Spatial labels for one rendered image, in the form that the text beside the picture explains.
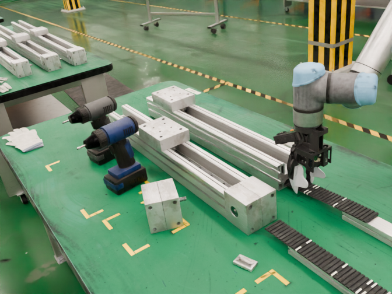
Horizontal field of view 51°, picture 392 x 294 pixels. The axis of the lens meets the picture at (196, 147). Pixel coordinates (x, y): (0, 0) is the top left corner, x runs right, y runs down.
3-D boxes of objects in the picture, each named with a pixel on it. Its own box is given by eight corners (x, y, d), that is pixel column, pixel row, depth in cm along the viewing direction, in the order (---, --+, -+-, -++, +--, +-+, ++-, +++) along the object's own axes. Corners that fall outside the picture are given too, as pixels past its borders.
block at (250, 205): (283, 214, 110) (283, 185, 105) (248, 235, 104) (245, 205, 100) (261, 200, 116) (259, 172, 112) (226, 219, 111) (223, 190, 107)
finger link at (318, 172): (322, 192, 115) (318, 167, 110) (306, 184, 119) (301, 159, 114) (330, 186, 116) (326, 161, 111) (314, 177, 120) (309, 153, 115)
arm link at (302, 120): (286, 108, 105) (308, 98, 109) (286, 124, 108) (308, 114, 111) (308, 116, 100) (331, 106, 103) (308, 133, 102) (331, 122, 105)
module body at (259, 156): (302, 178, 124) (302, 153, 120) (277, 191, 119) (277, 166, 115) (168, 108, 185) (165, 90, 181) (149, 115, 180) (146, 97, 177)
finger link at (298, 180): (301, 202, 111) (307, 171, 108) (286, 193, 115) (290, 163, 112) (309, 199, 113) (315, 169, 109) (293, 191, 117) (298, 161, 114)
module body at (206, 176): (254, 203, 115) (252, 178, 111) (226, 219, 111) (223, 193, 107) (130, 122, 176) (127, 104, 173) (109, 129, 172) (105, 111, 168)
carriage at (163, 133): (191, 147, 137) (188, 129, 134) (163, 159, 132) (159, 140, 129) (167, 132, 150) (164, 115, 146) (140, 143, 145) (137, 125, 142)
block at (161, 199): (192, 224, 111) (188, 195, 106) (150, 234, 109) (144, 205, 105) (185, 203, 120) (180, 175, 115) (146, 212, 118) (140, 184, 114)
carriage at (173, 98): (196, 109, 165) (194, 94, 162) (173, 118, 160) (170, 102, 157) (175, 100, 177) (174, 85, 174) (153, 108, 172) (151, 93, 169)
